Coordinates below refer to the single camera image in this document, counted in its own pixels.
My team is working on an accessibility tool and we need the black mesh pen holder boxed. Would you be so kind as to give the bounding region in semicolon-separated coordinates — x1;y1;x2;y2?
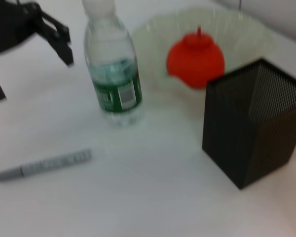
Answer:
201;58;296;190

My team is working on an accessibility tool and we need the clear green glass fruit plate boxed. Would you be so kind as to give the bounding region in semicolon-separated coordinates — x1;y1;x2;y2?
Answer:
130;6;279;99

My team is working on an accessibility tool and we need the grey marker pen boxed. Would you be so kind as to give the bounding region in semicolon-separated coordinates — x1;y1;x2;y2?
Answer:
0;149;92;183

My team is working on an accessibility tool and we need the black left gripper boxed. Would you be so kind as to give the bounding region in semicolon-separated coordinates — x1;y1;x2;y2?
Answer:
0;0;74;101

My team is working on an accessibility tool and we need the clear water bottle green label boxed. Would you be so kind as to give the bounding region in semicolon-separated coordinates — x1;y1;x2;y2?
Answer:
81;0;143;128

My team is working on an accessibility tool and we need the red-orange toy orange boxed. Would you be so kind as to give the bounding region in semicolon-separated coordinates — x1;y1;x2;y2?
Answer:
166;26;225;91

